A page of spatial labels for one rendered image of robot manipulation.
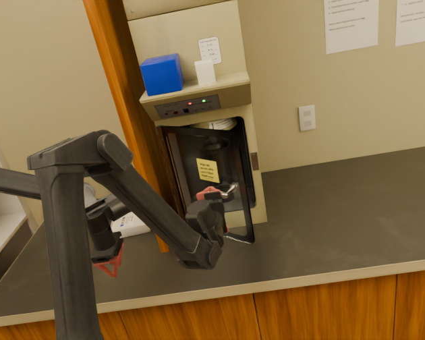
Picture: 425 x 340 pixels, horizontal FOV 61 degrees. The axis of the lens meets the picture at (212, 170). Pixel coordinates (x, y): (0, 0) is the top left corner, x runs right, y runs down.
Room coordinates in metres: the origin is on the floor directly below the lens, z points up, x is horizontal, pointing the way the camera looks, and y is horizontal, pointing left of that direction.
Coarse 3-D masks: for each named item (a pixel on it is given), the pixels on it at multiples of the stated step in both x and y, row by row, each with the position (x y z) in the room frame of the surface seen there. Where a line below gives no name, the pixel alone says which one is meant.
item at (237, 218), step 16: (176, 128) 1.08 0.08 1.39; (192, 128) 1.04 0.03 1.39; (176, 144) 1.09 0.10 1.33; (192, 144) 1.05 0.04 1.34; (208, 144) 1.00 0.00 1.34; (224, 144) 0.97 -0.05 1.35; (176, 160) 1.10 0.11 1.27; (192, 160) 1.06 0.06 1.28; (208, 160) 1.01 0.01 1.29; (224, 160) 0.97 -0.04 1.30; (240, 160) 0.94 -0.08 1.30; (176, 176) 1.11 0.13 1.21; (192, 176) 1.07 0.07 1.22; (224, 176) 0.98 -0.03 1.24; (240, 176) 0.94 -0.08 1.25; (192, 192) 1.08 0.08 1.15; (240, 192) 0.95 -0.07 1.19; (224, 208) 1.00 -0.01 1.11; (240, 208) 0.96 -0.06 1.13; (240, 224) 0.96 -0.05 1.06; (240, 240) 0.97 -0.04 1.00
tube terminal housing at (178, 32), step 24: (144, 24) 1.14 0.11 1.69; (168, 24) 1.14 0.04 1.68; (192, 24) 1.13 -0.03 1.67; (216, 24) 1.12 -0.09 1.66; (144, 48) 1.14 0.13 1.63; (168, 48) 1.14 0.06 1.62; (192, 48) 1.13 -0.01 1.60; (240, 48) 1.12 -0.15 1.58; (192, 72) 1.13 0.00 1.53; (216, 72) 1.13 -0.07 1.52; (168, 120) 1.14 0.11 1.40; (192, 120) 1.14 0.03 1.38; (264, 216) 1.12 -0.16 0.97
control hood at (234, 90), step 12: (240, 72) 1.11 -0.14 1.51; (192, 84) 1.08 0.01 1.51; (204, 84) 1.05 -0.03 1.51; (216, 84) 1.02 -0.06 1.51; (228, 84) 1.01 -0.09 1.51; (240, 84) 1.01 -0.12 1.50; (144, 96) 1.05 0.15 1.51; (156, 96) 1.03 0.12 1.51; (168, 96) 1.03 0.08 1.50; (180, 96) 1.03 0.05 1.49; (192, 96) 1.03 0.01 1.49; (228, 96) 1.05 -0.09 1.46; (240, 96) 1.05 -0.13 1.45; (144, 108) 1.06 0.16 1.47; (156, 120) 1.12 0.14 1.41
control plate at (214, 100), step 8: (208, 96) 1.04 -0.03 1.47; (216, 96) 1.04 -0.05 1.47; (168, 104) 1.05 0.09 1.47; (176, 104) 1.05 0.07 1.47; (184, 104) 1.06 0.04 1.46; (192, 104) 1.06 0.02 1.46; (200, 104) 1.06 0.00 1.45; (208, 104) 1.07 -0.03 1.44; (216, 104) 1.07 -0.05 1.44; (160, 112) 1.08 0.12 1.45; (168, 112) 1.08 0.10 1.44; (192, 112) 1.10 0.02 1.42
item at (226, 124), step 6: (216, 120) 1.16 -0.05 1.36; (222, 120) 1.16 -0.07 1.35; (228, 120) 1.17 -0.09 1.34; (234, 120) 1.20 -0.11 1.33; (192, 126) 1.20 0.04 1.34; (198, 126) 1.17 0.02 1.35; (204, 126) 1.16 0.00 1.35; (210, 126) 1.15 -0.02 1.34; (216, 126) 1.15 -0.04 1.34; (222, 126) 1.15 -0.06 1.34; (228, 126) 1.16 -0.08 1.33; (234, 126) 1.18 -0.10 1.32
